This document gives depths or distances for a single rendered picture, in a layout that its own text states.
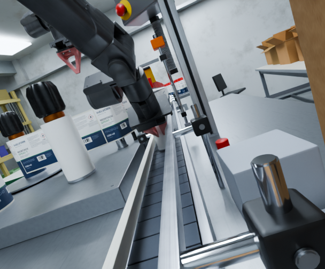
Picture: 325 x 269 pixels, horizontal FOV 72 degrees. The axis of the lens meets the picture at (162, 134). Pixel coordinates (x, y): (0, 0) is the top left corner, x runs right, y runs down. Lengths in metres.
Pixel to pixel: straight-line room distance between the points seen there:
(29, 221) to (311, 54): 0.59
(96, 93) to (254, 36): 4.96
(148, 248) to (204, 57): 5.05
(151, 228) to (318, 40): 0.26
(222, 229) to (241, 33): 5.06
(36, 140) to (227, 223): 0.82
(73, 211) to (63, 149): 0.20
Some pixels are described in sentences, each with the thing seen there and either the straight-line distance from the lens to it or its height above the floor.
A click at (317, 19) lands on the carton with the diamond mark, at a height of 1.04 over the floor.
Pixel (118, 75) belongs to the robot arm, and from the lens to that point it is 0.40.
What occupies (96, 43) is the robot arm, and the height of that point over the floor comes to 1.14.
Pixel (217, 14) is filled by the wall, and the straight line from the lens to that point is 5.34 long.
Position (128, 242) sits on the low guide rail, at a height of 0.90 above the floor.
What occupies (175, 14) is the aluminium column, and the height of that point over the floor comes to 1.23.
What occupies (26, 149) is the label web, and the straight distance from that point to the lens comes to 1.05.
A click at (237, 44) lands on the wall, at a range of 5.27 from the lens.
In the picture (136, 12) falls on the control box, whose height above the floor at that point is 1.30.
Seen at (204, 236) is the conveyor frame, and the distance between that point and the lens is 0.27.
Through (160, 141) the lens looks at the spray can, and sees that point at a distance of 0.61.
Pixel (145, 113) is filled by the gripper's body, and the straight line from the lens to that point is 0.50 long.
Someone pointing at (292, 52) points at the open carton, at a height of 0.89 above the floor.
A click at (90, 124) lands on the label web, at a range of 0.90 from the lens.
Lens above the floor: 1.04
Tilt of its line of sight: 11 degrees down
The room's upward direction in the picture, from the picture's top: 21 degrees counter-clockwise
